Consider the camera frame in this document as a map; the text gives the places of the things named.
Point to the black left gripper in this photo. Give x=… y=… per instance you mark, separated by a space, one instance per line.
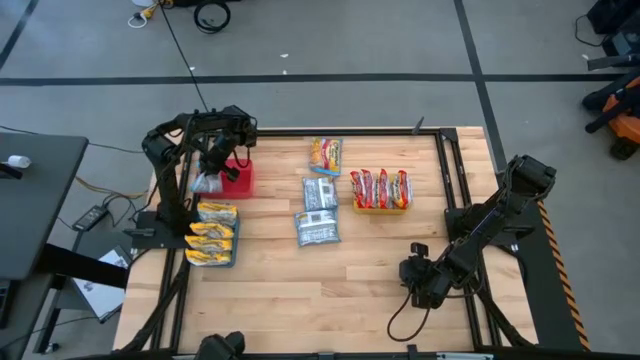
x=221 y=152

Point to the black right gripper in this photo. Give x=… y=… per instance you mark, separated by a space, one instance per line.
x=425 y=281

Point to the blue beef ramen pack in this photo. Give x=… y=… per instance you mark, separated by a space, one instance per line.
x=320 y=193
x=317 y=228
x=206 y=184

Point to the red plastic bin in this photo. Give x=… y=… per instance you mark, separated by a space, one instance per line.
x=240 y=180

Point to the teal plastic bin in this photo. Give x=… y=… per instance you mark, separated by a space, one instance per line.
x=235 y=240

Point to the red ramen noodle pack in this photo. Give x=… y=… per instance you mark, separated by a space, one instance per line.
x=385 y=190
x=370 y=190
x=403 y=189

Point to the yellow bin of ramen packets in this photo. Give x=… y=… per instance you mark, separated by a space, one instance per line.
x=358 y=190

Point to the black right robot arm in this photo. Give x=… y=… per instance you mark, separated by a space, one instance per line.
x=495 y=220

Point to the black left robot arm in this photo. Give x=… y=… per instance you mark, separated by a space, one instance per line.
x=167 y=180

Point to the yellow plastic bin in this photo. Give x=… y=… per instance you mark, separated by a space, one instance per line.
x=380 y=211

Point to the yellow blue chicken ramen pack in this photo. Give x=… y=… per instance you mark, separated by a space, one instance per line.
x=326 y=156

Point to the black hazard striped platform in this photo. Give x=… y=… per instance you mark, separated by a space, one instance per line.
x=545 y=300

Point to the black power adapter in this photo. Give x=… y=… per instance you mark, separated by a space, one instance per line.
x=90 y=218

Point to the black desk foot bar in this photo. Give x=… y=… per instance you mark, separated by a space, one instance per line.
x=80 y=265

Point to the white paper booklet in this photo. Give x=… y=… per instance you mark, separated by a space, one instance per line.
x=102 y=295

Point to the dark grey desk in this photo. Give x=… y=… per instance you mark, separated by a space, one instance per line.
x=40 y=210

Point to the small white device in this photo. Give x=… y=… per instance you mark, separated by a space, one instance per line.
x=19 y=161

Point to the black handheld device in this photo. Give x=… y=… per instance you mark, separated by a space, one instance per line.
x=10 y=171

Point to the grey desk leg with caster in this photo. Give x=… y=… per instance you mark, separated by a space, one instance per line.
x=50 y=320

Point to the orange black wheeled machine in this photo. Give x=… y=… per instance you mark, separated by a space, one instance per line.
x=625 y=125

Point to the black equipment case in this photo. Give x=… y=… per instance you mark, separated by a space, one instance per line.
x=620 y=20

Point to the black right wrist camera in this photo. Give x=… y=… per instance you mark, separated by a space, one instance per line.
x=419 y=249

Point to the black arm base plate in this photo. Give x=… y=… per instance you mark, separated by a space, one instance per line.
x=150 y=240
x=515 y=237

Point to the black aluminium rig frame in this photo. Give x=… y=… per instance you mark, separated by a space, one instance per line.
x=375 y=133

